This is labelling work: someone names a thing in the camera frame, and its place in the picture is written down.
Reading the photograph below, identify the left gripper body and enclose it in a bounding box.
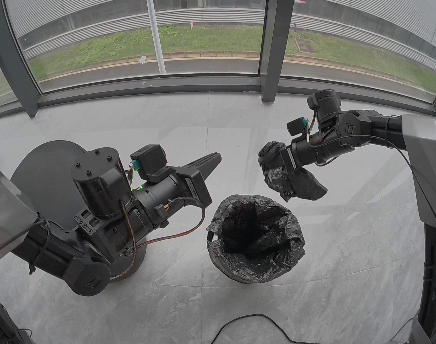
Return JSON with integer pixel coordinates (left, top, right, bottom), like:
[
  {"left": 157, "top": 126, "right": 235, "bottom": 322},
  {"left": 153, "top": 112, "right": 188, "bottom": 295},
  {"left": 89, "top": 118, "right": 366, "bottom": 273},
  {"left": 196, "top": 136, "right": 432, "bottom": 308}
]
[{"left": 132, "top": 164, "right": 214, "bottom": 231}]

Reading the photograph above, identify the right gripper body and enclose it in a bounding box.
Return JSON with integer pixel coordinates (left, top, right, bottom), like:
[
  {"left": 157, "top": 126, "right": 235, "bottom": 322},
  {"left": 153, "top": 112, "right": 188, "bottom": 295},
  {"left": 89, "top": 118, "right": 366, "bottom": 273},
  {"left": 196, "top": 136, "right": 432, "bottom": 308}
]
[{"left": 280, "top": 136, "right": 319, "bottom": 173}]

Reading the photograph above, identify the black plastic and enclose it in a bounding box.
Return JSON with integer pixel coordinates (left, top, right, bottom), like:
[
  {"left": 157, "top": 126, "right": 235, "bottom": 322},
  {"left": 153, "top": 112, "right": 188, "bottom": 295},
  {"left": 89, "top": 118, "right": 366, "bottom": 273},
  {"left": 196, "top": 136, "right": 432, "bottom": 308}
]
[{"left": 257, "top": 141, "right": 328, "bottom": 203}]

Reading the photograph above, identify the black plastic bag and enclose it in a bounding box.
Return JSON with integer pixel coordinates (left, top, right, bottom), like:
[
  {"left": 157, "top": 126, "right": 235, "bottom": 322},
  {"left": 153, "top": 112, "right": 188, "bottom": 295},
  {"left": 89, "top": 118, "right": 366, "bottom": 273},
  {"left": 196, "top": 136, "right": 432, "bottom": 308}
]
[{"left": 206, "top": 194, "right": 306, "bottom": 284}]

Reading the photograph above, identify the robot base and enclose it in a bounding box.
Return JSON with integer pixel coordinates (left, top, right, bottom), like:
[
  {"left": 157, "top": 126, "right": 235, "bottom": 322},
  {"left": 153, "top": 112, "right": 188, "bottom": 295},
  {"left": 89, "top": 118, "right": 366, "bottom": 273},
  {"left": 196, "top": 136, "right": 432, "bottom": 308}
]
[{"left": 409, "top": 317, "right": 431, "bottom": 344}]

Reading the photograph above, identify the window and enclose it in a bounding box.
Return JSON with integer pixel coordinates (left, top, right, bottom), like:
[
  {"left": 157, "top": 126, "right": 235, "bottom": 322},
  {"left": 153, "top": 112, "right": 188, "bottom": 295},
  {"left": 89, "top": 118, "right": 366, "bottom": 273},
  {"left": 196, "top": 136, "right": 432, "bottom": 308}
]
[{"left": 0, "top": 0, "right": 436, "bottom": 121}]

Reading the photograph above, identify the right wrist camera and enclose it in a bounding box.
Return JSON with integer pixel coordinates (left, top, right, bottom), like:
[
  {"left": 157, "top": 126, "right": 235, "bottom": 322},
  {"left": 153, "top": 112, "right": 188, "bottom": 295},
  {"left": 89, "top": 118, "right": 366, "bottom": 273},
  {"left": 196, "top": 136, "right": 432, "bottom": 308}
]
[{"left": 287, "top": 118, "right": 309, "bottom": 137}]

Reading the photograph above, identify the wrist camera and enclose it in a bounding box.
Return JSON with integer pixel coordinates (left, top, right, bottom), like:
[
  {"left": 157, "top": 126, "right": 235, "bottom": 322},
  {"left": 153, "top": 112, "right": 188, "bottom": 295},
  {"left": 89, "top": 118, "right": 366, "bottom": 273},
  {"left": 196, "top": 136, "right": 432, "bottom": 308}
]
[
  {"left": 287, "top": 118, "right": 309, "bottom": 137},
  {"left": 129, "top": 144, "right": 168, "bottom": 183}
]

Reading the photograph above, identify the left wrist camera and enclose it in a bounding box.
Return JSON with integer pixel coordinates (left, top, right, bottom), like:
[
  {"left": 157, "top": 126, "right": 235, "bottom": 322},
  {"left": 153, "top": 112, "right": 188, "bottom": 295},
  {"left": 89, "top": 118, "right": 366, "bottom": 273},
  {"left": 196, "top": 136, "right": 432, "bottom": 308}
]
[{"left": 129, "top": 144, "right": 168, "bottom": 183}]

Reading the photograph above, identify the black cable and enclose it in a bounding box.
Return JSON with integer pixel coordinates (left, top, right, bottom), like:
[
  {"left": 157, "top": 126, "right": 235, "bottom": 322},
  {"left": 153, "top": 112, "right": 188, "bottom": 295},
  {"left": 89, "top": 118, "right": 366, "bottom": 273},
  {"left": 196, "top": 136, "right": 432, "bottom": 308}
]
[
  {"left": 211, "top": 314, "right": 304, "bottom": 344},
  {"left": 395, "top": 317, "right": 415, "bottom": 339}
]

